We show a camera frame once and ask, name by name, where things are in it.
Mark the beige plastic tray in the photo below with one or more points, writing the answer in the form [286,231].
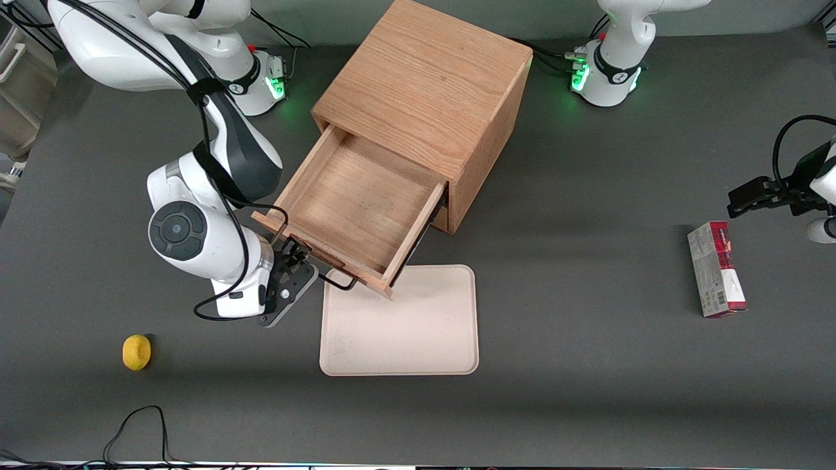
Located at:
[400,326]

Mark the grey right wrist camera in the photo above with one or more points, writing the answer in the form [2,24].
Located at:
[241,301]

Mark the oak wooden drawer cabinet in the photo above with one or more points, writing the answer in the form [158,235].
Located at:
[431,91]

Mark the beige plastic bin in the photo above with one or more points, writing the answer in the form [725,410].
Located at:
[23,91]

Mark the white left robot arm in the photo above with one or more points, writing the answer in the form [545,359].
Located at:
[617,59]

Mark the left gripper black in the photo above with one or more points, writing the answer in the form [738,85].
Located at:
[794,193]

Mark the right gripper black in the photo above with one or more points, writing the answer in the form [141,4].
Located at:
[292,256]

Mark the red plaid cardboard box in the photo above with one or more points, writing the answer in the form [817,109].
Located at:
[716,269]

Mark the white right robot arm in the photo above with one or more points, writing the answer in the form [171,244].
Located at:
[196,222]

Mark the yellow lemon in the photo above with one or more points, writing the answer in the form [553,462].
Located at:
[136,352]

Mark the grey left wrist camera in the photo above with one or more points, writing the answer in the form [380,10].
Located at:
[823,230]

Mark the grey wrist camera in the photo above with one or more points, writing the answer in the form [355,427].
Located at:
[241,301]
[823,230]

